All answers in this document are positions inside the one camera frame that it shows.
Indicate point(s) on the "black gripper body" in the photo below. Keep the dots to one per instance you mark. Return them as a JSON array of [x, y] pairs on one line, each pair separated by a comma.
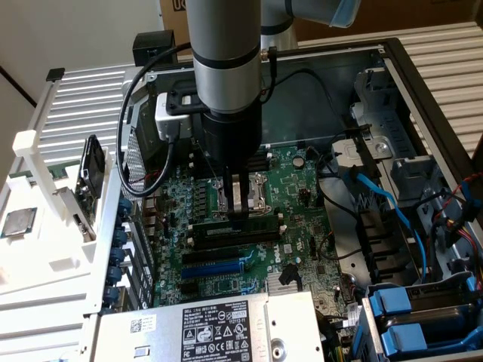
[[234, 139]]

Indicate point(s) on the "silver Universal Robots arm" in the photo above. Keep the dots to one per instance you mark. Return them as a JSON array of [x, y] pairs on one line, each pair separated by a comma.
[[226, 56]]

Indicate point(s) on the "thin metal locking lever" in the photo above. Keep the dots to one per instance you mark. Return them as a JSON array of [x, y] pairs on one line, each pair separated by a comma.
[[216, 175]]

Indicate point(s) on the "metal CPU socket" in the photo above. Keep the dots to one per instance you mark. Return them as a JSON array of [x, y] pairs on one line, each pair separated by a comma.
[[260, 184]]

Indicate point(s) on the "silver coin battery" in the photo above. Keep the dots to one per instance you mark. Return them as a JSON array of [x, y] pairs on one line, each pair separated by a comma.
[[299, 162]]

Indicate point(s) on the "long black expansion slot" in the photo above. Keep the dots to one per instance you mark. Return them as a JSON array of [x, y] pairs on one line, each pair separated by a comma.
[[211, 257]]

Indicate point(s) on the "open grey PC case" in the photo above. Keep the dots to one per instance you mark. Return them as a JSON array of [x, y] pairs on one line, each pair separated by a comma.
[[302, 113]]

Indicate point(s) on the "silver port block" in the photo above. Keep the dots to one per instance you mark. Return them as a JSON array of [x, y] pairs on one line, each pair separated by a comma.
[[151, 203]]

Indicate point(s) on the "green motherboard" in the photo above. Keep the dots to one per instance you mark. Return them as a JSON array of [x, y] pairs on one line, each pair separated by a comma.
[[302, 211]]

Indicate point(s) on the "blue expansion slot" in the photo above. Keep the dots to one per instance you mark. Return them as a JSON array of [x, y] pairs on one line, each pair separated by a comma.
[[211, 269]]

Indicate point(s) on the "blue slot retainer clip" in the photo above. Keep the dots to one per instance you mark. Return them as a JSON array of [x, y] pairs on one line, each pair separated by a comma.
[[114, 275], [117, 254], [125, 206], [110, 296], [121, 235]]

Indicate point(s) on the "short black expansion slot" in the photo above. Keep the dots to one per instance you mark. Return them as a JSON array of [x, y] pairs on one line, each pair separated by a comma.
[[189, 289]]

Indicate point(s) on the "silver finned heatsink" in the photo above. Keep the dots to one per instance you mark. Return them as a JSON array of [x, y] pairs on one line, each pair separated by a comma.
[[290, 288]]

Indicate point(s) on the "black box device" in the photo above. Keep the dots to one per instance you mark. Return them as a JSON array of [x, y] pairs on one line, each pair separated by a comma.
[[154, 41]]

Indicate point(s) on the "cardboard box with black lettering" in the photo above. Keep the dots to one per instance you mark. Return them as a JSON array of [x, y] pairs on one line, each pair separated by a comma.
[[173, 19]]

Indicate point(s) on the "graphics card with black fan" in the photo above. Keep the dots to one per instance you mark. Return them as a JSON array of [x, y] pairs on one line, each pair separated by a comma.
[[92, 166]]

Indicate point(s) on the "black plastic card guide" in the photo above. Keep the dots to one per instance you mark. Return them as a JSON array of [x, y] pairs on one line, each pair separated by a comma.
[[381, 241]]

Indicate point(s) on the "silver power supply with label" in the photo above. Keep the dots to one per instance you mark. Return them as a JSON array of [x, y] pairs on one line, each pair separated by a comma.
[[151, 339]]

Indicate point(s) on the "grey metal drive cage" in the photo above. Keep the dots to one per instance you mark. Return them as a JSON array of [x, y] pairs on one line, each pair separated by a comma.
[[411, 173]]

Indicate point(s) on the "white parts rack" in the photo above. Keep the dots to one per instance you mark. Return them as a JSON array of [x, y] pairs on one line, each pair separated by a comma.
[[49, 226]]

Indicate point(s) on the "black plastic end cap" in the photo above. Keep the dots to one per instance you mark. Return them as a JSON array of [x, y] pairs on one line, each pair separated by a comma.
[[55, 74]]

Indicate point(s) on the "blue disk bay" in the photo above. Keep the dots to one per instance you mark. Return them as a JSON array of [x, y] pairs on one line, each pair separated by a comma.
[[392, 301]]

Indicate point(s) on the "silver CPU chip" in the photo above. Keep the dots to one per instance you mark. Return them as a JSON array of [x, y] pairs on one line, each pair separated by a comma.
[[19, 224]]

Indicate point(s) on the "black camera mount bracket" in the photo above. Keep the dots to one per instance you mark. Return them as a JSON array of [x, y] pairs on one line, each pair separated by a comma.
[[177, 107]]

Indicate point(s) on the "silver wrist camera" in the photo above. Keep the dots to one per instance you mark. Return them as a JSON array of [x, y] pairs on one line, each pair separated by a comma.
[[166, 124]]

